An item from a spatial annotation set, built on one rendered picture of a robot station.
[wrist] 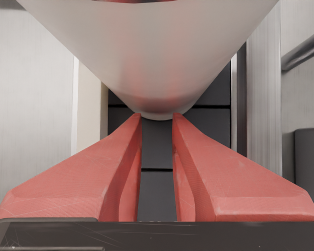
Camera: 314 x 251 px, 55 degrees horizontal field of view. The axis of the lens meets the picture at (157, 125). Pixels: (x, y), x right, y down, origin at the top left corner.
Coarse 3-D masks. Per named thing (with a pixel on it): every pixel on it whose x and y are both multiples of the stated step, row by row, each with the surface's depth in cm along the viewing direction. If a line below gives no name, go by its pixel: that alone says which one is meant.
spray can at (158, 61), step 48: (48, 0) 3; (96, 0) 3; (144, 0) 3; (192, 0) 3; (240, 0) 3; (96, 48) 4; (144, 48) 4; (192, 48) 4; (144, 96) 8; (192, 96) 10
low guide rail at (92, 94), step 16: (80, 64) 15; (80, 80) 15; (96, 80) 15; (80, 96) 15; (96, 96) 15; (80, 112) 15; (96, 112) 15; (80, 128) 15; (96, 128) 15; (80, 144) 15
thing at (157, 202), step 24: (216, 96) 18; (120, 120) 18; (144, 120) 18; (192, 120) 18; (216, 120) 18; (144, 144) 18; (168, 144) 18; (144, 168) 19; (168, 168) 18; (144, 192) 18; (168, 192) 18; (144, 216) 18; (168, 216) 18
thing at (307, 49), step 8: (312, 40) 18; (296, 48) 20; (304, 48) 19; (312, 48) 18; (288, 56) 21; (296, 56) 20; (304, 56) 19; (312, 56) 19; (288, 64) 22; (296, 64) 21
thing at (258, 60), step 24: (264, 24) 10; (240, 48) 11; (264, 48) 10; (240, 72) 11; (264, 72) 10; (240, 96) 11; (264, 96) 10; (240, 120) 11; (264, 120) 10; (240, 144) 11; (264, 144) 10
